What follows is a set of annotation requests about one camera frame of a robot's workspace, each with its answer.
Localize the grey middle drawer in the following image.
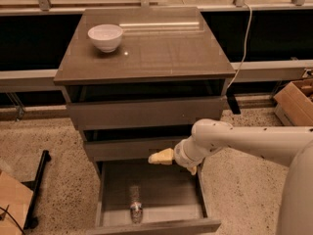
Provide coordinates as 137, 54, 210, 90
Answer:
84, 137, 182, 162

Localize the grey open bottom drawer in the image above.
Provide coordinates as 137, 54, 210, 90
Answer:
86, 159, 221, 235

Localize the cardboard box left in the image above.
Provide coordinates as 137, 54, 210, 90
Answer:
0, 171, 33, 235

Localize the cardboard box right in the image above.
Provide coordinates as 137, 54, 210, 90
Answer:
274, 78, 313, 126

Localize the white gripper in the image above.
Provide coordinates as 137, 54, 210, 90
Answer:
148, 140, 203, 175

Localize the white ceramic bowl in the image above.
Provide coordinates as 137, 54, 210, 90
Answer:
88, 24, 123, 53

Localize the white power cable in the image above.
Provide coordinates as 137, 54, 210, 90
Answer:
226, 3, 253, 90

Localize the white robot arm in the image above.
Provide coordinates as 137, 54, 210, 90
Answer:
149, 118, 313, 235

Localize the black metal stand leg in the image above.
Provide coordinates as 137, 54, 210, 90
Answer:
23, 150, 51, 229

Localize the cardboard box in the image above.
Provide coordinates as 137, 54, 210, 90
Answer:
274, 78, 313, 126
0, 171, 33, 235

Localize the grey top drawer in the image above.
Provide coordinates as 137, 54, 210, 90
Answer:
67, 97, 226, 130

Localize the clear plastic water bottle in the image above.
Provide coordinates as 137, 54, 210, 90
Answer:
129, 185, 143, 223

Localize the black cable bottom left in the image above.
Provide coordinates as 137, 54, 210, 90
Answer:
0, 205, 26, 235

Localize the grey drawer cabinet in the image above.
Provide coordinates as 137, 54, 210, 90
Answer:
53, 6, 237, 181

